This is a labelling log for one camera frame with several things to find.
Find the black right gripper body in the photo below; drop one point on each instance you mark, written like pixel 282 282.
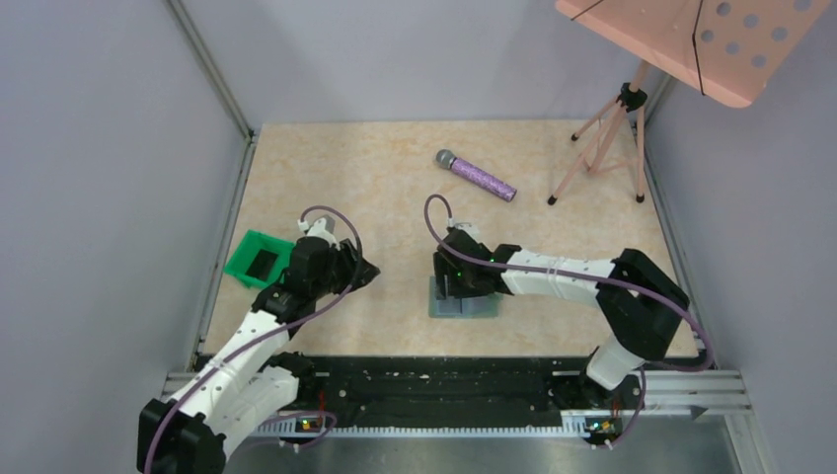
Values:
pixel 446 278

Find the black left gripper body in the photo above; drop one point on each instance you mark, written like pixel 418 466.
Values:
pixel 346 265

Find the sage green card holder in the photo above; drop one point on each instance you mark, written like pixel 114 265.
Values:
pixel 461 308

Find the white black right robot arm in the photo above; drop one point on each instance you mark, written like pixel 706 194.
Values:
pixel 642 305

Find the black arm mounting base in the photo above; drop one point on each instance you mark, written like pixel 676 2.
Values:
pixel 452 392

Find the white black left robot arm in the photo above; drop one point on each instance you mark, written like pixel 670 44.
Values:
pixel 242 366

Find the green plastic bin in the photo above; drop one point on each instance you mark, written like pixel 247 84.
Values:
pixel 258 260

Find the purple glitter microphone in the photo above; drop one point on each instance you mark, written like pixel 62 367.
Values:
pixel 475 175

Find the pink music stand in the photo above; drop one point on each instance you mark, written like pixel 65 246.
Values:
pixel 727 50

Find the aluminium front rail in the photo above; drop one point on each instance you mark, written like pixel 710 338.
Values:
pixel 674 404

